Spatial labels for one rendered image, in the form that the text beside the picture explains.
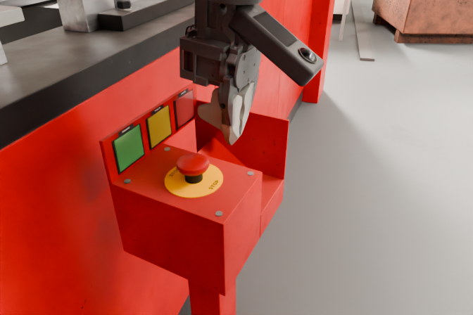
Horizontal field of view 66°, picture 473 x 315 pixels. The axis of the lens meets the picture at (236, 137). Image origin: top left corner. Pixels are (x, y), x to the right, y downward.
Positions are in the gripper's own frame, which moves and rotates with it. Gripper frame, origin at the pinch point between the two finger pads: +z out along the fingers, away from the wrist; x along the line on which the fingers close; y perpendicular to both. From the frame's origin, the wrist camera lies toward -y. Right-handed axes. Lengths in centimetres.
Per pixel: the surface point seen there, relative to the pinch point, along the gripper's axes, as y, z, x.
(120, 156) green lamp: 9.2, -1.1, 13.2
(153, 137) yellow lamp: 9.2, -0.5, 6.8
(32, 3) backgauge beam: 63, -5, -18
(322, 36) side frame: 30, 36, -182
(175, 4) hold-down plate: 32.7, -7.3, -32.4
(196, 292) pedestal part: 1.2, 26.6, 8.1
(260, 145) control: -2.2, 3.0, -4.4
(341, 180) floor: -9, 78, -106
